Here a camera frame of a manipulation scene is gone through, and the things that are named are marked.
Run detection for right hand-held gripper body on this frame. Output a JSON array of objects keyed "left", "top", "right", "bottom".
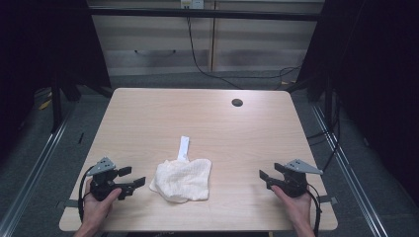
[{"left": 269, "top": 158, "right": 324, "bottom": 198}]

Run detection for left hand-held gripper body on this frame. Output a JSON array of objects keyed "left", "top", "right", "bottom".
[{"left": 86, "top": 156, "right": 132, "bottom": 202}]

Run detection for white towel with strap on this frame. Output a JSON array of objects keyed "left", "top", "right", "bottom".
[{"left": 148, "top": 135, "right": 212, "bottom": 204}]

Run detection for person's right hand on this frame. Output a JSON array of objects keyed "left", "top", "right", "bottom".
[{"left": 270, "top": 185, "right": 314, "bottom": 229}]

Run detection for person's left hand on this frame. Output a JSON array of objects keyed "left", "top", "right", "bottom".
[{"left": 81, "top": 179, "right": 123, "bottom": 229}]

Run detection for grey tape strip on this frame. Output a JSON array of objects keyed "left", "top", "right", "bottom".
[
  {"left": 55, "top": 198, "right": 81, "bottom": 209},
  {"left": 318, "top": 195, "right": 339, "bottom": 205}
]

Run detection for black metal stand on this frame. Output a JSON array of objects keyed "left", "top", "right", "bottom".
[
  {"left": 323, "top": 74, "right": 334, "bottom": 130},
  {"left": 49, "top": 77, "right": 64, "bottom": 134}
]

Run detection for black curtain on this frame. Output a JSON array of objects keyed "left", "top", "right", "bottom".
[
  {"left": 0, "top": 0, "right": 112, "bottom": 162},
  {"left": 296, "top": 0, "right": 419, "bottom": 206}
]

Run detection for black horizontal bar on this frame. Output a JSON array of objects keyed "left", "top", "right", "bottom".
[{"left": 88, "top": 7, "right": 323, "bottom": 23}]

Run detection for left hand-held gripper cable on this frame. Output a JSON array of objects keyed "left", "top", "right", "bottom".
[{"left": 77, "top": 165, "right": 97, "bottom": 222}]

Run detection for hand-held gripper cable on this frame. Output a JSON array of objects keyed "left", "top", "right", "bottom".
[
  {"left": 77, "top": 165, "right": 97, "bottom": 222},
  {"left": 305, "top": 183, "right": 323, "bottom": 237}
]

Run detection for right hand-held gripper cable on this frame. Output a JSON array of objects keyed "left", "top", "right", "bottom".
[{"left": 305, "top": 183, "right": 323, "bottom": 237}]

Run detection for black floor cables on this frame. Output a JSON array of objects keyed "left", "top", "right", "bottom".
[{"left": 305, "top": 93, "right": 343, "bottom": 173}]

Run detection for metal floor rail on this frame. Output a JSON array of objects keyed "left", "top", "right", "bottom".
[
  {"left": 310, "top": 103, "right": 390, "bottom": 237},
  {"left": 0, "top": 108, "right": 76, "bottom": 237}
]

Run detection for long black wall cable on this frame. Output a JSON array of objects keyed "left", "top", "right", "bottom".
[{"left": 186, "top": 16, "right": 302, "bottom": 91}]

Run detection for pale cabinet with handle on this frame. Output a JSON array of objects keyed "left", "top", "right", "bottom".
[{"left": 86, "top": 0, "right": 215, "bottom": 77}]

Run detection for white wall socket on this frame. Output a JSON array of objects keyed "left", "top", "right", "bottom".
[{"left": 179, "top": 0, "right": 206, "bottom": 10}]

